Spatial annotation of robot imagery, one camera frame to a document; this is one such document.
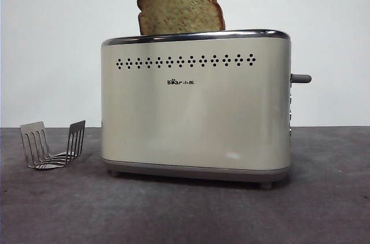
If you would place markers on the toasted bread slice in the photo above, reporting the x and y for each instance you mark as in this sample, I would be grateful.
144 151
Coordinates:
179 12

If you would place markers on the grey toaster lever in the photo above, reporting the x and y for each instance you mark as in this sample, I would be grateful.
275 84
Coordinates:
302 78

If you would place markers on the cream two-slot toaster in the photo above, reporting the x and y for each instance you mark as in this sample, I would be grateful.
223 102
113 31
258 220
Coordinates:
196 111

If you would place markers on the silver metal toast rack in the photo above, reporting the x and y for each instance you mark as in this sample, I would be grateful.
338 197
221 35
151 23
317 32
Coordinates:
33 127

